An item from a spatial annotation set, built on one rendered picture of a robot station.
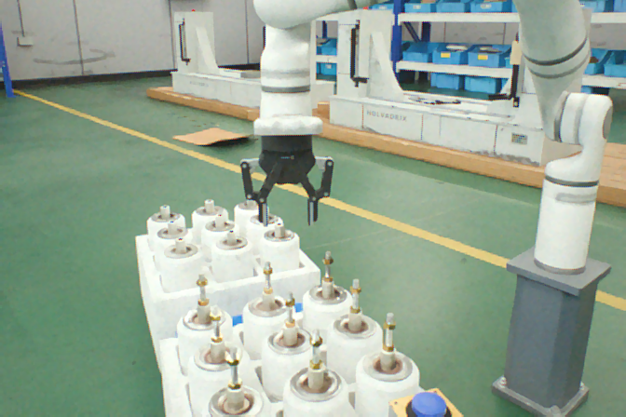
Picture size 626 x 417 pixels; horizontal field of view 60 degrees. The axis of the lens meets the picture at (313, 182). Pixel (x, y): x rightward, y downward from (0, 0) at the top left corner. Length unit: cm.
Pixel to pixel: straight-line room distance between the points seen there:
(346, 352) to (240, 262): 42
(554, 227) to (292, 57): 60
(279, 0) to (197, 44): 445
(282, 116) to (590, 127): 55
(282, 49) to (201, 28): 446
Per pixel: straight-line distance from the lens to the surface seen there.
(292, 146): 76
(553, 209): 109
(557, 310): 113
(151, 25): 743
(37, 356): 147
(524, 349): 120
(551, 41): 84
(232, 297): 126
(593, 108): 104
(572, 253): 111
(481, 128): 289
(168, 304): 124
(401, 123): 318
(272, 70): 75
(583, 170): 106
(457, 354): 138
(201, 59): 512
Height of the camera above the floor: 76
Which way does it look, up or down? 17 degrees down
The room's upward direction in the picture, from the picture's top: straight up
